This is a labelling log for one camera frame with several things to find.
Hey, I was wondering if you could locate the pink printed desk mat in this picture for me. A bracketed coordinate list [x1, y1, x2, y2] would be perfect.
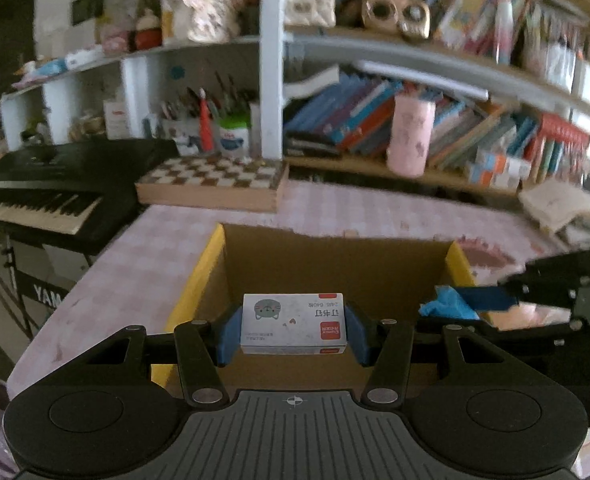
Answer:
[6, 180, 570, 401]

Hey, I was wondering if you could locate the row of upright books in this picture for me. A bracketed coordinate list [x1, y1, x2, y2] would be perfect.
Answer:
[335, 0, 590, 91]

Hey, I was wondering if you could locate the bunch of pens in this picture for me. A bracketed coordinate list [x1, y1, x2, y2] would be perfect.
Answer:
[160, 72, 258, 121]

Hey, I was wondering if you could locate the pile of papers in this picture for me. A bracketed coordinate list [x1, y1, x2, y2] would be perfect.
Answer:
[517, 180, 590, 251]

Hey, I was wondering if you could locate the row of leaning books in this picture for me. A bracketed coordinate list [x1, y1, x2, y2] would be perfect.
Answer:
[284, 72, 590, 186]

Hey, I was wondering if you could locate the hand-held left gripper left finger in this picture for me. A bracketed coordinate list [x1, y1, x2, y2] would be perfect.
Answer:
[82, 305, 244, 408]

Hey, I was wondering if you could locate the floral bunny doll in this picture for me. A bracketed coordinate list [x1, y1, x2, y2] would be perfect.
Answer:
[174, 0, 243, 43]

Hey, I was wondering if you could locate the white bookshelf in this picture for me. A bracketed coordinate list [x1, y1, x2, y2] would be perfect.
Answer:
[0, 0, 590, 201]

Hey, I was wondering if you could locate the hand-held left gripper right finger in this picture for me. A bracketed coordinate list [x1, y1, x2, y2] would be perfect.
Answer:
[342, 302, 506, 406]

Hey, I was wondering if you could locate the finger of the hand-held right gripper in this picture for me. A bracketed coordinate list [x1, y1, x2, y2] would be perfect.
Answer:
[452, 255, 583, 313]
[417, 317, 576, 346]

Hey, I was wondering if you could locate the white cup with green lid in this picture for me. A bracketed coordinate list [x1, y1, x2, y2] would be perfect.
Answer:
[218, 115, 252, 160]

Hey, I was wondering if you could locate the pink slim bottle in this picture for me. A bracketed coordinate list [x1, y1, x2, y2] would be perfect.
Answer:
[495, 0, 513, 63]

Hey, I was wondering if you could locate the white pen container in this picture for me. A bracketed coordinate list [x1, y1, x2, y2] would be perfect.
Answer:
[162, 115, 200, 156]

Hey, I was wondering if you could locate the orange white carton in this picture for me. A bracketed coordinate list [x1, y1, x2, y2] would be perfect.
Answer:
[476, 149, 532, 181]
[465, 162, 520, 191]

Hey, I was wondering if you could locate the pink cylindrical cup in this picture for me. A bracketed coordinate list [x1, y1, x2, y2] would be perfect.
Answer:
[386, 94, 436, 177]

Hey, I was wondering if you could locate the black keyboard stand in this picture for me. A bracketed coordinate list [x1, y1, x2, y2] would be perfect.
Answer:
[0, 230, 93, 341]

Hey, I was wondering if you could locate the black electronic keyboard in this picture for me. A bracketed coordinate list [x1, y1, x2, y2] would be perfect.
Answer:
[0, 139, 180, 257]

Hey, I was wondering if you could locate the blue cloth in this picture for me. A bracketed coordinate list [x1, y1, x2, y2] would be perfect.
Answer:
[419, 285, 480, 321]

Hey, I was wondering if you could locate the white box with red label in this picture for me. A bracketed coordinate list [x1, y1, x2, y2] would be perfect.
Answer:
[104, 100, 130, 140]

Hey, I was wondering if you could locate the white flat box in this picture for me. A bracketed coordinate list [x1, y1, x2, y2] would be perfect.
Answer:
[65, 47, 106, 68]

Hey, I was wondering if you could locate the yellow cardboard box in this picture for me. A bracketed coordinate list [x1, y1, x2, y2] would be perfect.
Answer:
[151, 223, 480, 396]

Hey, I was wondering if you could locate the white staple box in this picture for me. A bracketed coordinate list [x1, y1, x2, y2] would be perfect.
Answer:
[241, 292, 348, 356]

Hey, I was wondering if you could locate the gold retro radio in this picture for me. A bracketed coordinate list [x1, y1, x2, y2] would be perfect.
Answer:
[361, 0, 432, 41]

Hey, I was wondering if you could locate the dark framed picture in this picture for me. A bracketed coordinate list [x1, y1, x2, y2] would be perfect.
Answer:
[71, 0, 98, 26]

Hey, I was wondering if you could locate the pink toy box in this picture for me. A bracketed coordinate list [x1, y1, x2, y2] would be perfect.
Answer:
[100, 25, 128, 53]

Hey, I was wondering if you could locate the yellow white carton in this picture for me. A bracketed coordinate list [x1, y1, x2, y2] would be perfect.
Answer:
[161, 0, 176, 46]

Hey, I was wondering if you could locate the small brass pot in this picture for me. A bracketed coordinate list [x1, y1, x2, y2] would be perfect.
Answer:
[75, 117, 103, 140]

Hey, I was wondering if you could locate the wooden chessboard box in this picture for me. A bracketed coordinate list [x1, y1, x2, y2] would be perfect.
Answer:
[135, 156, 290, 212]

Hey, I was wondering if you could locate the white paper bag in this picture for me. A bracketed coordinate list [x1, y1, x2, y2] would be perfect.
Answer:
[545, 40, 576, 93]

